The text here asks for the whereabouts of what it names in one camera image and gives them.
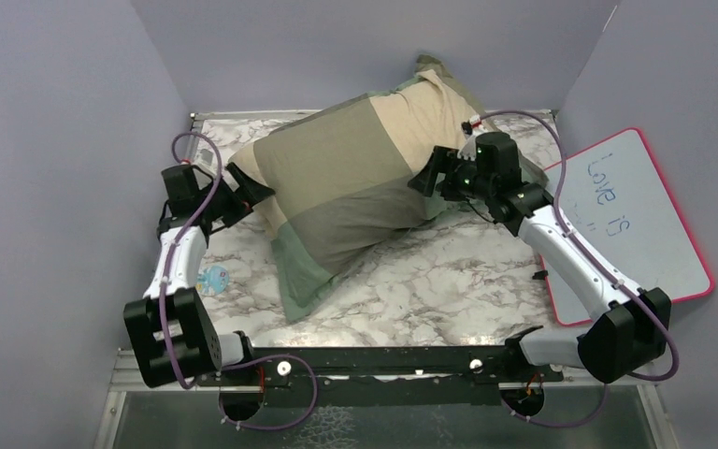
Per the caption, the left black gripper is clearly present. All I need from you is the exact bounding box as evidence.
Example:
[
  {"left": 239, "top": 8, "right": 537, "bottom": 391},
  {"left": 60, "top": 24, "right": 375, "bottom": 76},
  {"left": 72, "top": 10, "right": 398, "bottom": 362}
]
[{"left": 196, "top": 161, "right": 273, "bottom": 225}]

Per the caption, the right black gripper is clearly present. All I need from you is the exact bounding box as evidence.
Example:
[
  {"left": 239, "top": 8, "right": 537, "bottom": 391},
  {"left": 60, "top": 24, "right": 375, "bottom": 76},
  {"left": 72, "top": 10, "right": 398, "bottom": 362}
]
[{"left": 408, "top": 145, "right": 495, "bottom": 203}]

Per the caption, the patchwork and blue pillowcase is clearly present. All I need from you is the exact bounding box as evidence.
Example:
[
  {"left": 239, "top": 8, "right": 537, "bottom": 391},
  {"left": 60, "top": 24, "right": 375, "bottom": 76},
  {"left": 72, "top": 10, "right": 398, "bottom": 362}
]
[{"left": 227, "top": 54, "right": 549, "bottom": 324}]

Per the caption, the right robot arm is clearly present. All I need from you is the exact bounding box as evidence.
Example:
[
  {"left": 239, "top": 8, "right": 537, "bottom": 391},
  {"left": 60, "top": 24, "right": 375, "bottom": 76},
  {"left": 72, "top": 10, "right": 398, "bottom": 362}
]
[{"left": 408, "top": 132, "right": 680, "bottom": 384}]

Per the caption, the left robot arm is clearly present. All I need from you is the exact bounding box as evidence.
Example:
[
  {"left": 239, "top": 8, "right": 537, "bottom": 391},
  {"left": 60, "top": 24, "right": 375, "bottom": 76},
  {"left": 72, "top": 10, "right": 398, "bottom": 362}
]
[{"left": 123, "top": 163, "right": 275, "bottom": 387}]

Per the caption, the blue packaged toothbrush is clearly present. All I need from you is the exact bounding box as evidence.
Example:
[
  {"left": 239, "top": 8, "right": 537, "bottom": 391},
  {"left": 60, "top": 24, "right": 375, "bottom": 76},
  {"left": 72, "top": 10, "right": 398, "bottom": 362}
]
[{"left": 196, "top": 266, "right": 230, "bottom": 297}]

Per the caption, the black whiteboard marker clip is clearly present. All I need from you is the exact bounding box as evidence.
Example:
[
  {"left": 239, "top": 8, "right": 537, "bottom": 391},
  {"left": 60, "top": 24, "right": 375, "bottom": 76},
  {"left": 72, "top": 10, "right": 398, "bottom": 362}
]
[{"left": 532, "top": 269, "right": 549, "bottom": 281}]

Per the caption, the pink framed whiteboard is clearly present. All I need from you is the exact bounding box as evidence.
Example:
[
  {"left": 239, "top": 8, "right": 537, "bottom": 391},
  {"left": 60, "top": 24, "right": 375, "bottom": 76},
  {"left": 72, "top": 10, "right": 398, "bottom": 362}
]
[{"left": 560, "top": 127, "right": 715, "bottom": 302}]

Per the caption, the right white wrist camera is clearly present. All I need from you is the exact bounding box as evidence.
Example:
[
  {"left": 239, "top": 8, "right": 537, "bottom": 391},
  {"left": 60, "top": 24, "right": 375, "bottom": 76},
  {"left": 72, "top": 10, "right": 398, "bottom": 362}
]
[{"left": 458, "top": 115, "right": 489, "bottom": 161}]

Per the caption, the aluminium table frame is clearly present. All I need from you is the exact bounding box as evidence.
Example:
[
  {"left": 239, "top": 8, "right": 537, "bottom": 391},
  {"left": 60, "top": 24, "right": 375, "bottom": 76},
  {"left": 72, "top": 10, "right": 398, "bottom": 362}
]
[{"left": 122, "top": 115, "right": 680, "bottom": 429}]

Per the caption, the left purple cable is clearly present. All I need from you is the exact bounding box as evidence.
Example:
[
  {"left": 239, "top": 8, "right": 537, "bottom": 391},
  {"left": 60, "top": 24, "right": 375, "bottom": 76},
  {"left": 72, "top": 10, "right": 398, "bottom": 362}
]
[{"left": 157, "top": 130, "right": 320, "bottom": 434}]

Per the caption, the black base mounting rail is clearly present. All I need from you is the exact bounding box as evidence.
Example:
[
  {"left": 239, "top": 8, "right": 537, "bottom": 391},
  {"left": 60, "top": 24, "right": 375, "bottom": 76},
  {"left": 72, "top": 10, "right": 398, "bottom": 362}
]
[{"left": 198, "top": 345, "right": 564, "bottom": 408}]

